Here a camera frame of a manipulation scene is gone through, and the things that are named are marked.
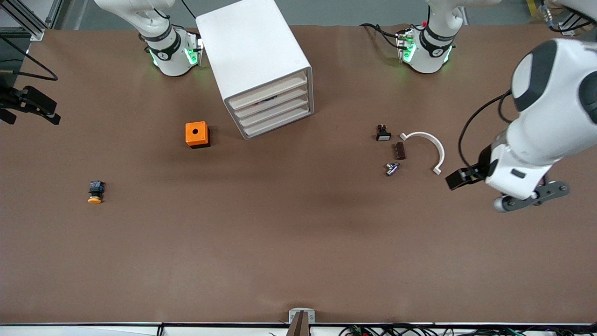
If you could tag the red-headed push button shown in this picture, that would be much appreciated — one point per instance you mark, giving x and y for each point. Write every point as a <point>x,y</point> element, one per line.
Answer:
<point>267,100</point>

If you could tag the aluminium profile frame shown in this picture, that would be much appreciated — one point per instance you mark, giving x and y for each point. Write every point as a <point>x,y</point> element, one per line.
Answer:
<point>28,21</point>
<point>571,25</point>

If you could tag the brown cylindrical capacitor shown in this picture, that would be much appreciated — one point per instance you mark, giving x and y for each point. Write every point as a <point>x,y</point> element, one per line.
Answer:
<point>399,151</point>

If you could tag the orange box with hole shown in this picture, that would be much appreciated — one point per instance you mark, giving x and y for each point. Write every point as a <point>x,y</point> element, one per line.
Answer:
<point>197,135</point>

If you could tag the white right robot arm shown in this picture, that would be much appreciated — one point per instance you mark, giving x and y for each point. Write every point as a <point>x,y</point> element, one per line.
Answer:
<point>170,58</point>

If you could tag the white drawer cabinet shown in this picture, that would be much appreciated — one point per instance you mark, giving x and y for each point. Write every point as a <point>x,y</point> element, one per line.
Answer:
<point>247,42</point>

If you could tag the black button with white face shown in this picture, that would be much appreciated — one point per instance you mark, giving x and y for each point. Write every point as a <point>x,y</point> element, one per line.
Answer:
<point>383,135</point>

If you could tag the white table edge rail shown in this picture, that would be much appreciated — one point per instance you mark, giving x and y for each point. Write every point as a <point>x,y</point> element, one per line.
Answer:
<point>93,330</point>

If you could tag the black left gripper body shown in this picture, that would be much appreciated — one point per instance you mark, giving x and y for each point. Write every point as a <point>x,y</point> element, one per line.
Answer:
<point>483,164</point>

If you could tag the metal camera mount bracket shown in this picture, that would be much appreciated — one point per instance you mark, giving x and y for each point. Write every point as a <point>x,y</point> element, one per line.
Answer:
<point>301,319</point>

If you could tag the orange-headed push button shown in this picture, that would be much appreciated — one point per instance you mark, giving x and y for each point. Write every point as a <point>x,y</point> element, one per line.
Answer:
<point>95,192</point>

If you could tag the chrome metal valve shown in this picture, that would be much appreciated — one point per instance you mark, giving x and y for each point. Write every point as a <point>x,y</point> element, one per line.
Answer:
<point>392,169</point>

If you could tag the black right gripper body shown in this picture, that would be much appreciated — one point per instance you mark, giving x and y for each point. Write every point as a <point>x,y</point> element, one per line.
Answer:
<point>18,99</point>

